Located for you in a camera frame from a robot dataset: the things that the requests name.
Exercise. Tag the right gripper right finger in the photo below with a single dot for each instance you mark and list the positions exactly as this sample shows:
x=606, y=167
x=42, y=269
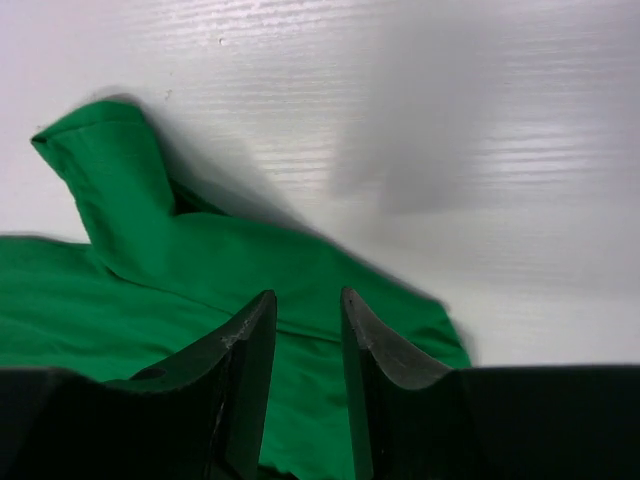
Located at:
x=413, y=417

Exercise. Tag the green t-shirt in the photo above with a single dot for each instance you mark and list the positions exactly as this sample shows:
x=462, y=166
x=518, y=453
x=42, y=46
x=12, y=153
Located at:
x=162, y=268

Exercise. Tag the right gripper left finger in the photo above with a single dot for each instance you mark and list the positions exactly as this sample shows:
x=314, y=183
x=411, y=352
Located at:
x=197, y=414

